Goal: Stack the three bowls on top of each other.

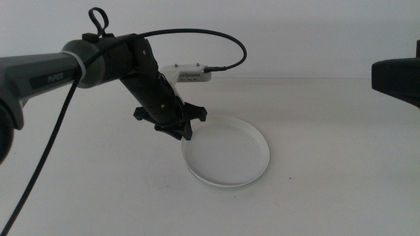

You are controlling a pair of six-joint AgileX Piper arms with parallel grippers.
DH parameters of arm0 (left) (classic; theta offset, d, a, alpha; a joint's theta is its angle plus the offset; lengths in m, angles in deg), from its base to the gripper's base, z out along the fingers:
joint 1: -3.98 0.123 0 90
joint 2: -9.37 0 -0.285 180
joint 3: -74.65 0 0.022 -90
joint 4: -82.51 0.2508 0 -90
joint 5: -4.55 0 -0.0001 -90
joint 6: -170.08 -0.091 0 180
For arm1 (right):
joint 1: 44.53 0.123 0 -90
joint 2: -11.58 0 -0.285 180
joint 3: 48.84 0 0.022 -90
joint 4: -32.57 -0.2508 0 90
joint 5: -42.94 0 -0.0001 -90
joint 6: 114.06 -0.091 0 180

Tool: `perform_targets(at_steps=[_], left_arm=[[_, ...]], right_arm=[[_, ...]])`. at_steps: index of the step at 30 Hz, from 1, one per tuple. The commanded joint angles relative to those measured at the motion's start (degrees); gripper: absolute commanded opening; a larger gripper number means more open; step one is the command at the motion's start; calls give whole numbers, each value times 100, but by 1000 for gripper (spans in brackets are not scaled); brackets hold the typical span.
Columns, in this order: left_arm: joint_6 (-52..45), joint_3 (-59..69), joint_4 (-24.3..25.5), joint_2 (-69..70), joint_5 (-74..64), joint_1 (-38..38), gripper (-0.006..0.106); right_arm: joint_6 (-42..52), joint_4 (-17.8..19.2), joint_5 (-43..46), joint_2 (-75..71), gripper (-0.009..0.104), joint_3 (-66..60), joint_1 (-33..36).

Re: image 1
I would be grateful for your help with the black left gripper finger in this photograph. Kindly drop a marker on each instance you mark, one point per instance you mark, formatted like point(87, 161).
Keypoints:
point(187, 132)
point(170, 130)

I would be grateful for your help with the white shallow bowl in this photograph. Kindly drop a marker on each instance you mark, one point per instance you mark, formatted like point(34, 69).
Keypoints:
point(226, 150)

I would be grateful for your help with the grey shallow bowl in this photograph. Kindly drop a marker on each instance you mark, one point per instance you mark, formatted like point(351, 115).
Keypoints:
point(229, 186)

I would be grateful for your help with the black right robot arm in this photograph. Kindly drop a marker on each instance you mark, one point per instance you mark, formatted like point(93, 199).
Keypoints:
point(397, 78)

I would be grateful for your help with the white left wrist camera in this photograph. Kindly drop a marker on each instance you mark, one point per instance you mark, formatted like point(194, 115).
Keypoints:
point(187, 73)

